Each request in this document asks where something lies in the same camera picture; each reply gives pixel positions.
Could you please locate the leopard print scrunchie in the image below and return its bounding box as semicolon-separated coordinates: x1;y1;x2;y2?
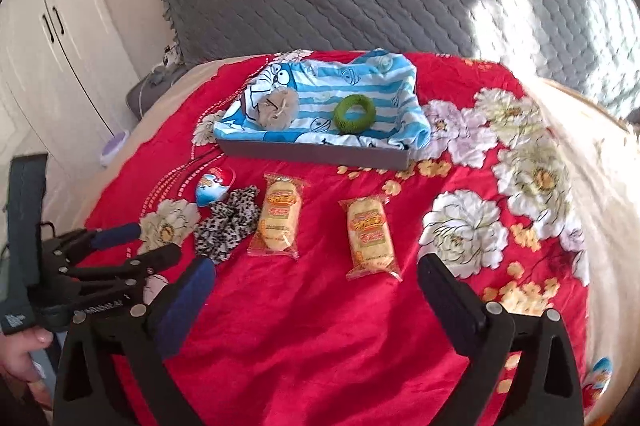
194;186;262;264

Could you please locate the person's left hand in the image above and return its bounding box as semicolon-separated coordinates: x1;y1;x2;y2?
0;326;56;382

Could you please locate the beige sheer scrunchie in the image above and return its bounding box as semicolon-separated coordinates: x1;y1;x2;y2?
257;86;301;131

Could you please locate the yellow snack cake packet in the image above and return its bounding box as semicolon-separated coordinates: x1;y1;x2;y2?
247;173;308;261
339;196;403;283

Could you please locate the white cable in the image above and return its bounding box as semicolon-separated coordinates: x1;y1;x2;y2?
137;76;156;121

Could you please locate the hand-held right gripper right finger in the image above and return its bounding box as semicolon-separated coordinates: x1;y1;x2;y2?
417;253;585;426

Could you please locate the green knitted hair ring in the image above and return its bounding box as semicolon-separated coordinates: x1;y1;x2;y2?
332;94;376;135

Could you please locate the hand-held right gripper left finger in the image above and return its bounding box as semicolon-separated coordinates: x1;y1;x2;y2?
52;256;217;426

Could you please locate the grey box with blue cloth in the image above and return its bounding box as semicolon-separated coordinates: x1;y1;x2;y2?
212;48;432;151

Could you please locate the white bucket with purple lid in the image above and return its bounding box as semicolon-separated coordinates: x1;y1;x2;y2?
100;130;131;169

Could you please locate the white wardrobe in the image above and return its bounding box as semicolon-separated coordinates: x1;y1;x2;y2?
0;0;141;227

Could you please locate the blue and red toy egg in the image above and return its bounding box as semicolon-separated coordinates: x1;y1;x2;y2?
195;166;236;208
580;356;613;412

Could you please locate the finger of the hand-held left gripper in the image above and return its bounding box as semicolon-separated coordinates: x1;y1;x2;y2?
42;222;142;267
57;243;183;307

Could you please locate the grey bedside stool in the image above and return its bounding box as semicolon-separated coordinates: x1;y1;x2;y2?
125;60;188;121

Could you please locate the red floral blanket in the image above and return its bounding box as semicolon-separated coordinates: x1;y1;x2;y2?
82;50;616;426

